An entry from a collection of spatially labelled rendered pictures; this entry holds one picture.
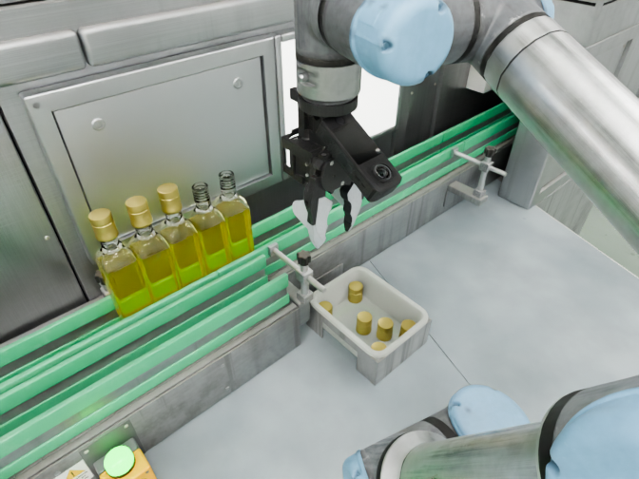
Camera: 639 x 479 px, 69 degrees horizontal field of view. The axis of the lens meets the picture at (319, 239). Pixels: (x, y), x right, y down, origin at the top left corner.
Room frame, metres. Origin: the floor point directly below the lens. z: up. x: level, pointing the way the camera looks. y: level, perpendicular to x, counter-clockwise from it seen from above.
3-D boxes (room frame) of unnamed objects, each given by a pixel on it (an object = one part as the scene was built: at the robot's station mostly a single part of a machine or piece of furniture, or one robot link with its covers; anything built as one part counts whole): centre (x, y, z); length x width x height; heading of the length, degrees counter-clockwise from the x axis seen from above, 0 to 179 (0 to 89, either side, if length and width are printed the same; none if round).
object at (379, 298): (0.69, -0.11, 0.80); 0.22 x 0.17 x 0.09; 41
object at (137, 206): (0.62, 0.30, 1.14); 0.04 x 0.04 x 0.04
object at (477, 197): (1.11, -0.43, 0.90); 0.17 x 0.05 x 0.22; 41
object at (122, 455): (0.35, 0.33, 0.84); 0.04 x 0.04 x 0.03
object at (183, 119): (0.97, 0.11, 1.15); 0.90 x 0.03 x 0.34; 131
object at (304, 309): (0.70, 0.06, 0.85); 0.09 x 0.04 x 0.07; 41
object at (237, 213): (0.74, 0.17, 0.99); 0.06 x 0.06 x 0.21; 41
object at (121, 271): (0.59, 0.35, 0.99); 0.06 x 0.06 x 0.21; 41
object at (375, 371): (0.71, -0.09, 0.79); 0.27 x 0.17 x 0.08; 41
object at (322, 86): (0.53, -0.01, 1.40); 0.08 x 0.08 x 0.05
